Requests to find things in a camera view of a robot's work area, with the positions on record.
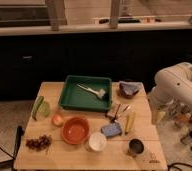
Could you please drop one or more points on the blue sponge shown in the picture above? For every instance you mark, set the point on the blue sponge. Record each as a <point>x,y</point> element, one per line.
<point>111,130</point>

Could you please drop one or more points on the orange peach fruit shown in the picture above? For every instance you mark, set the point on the orange peach fruit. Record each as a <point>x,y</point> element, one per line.
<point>57,120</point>

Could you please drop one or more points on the metal cup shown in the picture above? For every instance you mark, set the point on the metal cup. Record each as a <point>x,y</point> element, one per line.
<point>135,147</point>

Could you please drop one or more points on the white cup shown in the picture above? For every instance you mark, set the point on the white cup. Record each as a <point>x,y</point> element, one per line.
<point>97,142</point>

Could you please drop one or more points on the purple crumpled cloth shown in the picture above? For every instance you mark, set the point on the purple crumpled cloth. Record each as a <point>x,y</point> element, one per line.
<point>129,89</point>

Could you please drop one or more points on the green cucumber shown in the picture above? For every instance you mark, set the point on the green cucumber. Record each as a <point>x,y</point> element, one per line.
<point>36,106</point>

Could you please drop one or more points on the green plastic tray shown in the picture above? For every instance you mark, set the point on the green plastic tray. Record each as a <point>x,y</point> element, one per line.
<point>75,98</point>

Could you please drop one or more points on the bunch of dark grapes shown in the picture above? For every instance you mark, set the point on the bunch of dark grapes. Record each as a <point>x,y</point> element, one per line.
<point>39,143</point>

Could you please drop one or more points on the small brown box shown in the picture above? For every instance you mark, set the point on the small brown box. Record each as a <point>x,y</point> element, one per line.
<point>111,114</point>

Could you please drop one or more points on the red bowl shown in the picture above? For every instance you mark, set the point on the red bowl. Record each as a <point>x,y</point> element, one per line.
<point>75,130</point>

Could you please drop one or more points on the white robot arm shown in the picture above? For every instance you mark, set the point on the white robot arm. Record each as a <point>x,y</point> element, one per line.
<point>171,83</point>

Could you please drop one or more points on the wooden folding table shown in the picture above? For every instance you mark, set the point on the wooden folding table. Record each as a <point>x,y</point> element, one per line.
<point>62,156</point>

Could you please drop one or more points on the yellow banana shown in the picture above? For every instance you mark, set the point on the yellow banana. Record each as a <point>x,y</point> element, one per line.
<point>129,123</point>

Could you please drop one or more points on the white dish brush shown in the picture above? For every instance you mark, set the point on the white dish brush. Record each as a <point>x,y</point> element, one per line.
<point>101,94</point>

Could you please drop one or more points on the light green vegetable piece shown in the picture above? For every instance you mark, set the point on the light green vegetable piece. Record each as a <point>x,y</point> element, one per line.
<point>44,109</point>

